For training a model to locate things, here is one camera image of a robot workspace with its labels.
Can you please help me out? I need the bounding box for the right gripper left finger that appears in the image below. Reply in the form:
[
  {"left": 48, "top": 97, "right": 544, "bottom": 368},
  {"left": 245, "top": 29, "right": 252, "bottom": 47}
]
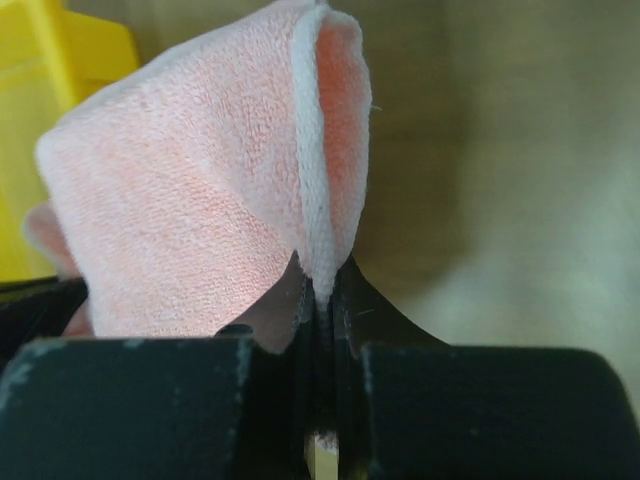
[{"left": 1, "top": 260, "right": 314, "bottom": 479}]

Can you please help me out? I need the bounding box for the yellow plastic tray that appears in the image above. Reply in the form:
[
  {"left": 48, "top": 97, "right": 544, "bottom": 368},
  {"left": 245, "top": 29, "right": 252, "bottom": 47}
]
[{"left": 1, "top": 1, "right": 138, "bottom": 281}]

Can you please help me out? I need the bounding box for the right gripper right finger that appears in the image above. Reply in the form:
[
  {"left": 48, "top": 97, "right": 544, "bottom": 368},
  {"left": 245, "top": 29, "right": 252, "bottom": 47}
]
[{"left": 331, "top": 260, "right": 639, "bottom": 479}]

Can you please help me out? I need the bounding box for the pink towel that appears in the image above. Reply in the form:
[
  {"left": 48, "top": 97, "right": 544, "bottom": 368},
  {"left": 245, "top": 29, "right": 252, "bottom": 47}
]
[{"left": 23, "top": 1, "right": 372, "bottom": 337}]

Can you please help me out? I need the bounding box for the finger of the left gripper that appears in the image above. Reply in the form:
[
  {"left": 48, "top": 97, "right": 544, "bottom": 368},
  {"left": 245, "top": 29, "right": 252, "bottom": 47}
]
[{"left": 1, "top": 277, "right": 88, "bottom": 360}]

